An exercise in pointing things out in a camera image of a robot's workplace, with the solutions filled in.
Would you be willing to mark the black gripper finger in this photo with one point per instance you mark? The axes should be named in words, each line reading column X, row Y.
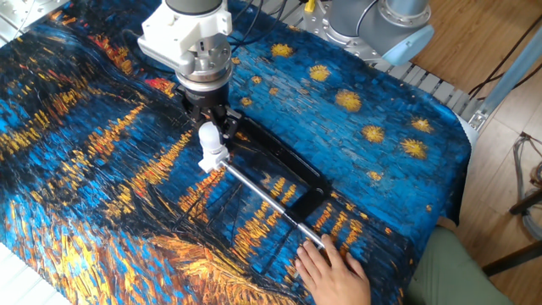
column 230, row 123
column 199, row 115

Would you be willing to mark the green trousers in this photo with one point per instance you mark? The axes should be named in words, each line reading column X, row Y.
column 449, row 275

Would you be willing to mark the dark furniture leg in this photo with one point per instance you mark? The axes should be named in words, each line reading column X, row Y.
column 512, row 258
column 525, row 203

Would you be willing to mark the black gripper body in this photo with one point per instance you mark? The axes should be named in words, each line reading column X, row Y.
column 207, row 96

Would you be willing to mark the blue orange painted tablecloth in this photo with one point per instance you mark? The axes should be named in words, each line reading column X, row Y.
column 106, row 169

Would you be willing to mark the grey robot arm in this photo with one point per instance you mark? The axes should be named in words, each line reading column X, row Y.
column 364, row 25

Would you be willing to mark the yellow clip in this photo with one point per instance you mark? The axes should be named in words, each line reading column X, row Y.
column 310, row 5

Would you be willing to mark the person's left hand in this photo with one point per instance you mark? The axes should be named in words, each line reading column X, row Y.
column 334, row 279

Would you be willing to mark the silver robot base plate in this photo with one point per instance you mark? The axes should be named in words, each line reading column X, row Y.
column 313, row 25

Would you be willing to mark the aluminium frame post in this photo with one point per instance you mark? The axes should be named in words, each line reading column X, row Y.
column 508, row 80

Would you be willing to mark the black C-clamp silver screw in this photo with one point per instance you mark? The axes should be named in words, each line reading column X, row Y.
column 283, row 156

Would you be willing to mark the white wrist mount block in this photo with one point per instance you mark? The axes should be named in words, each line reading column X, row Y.
column 169, row 38

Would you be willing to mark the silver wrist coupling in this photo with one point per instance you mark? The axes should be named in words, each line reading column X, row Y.
column 203, row 72

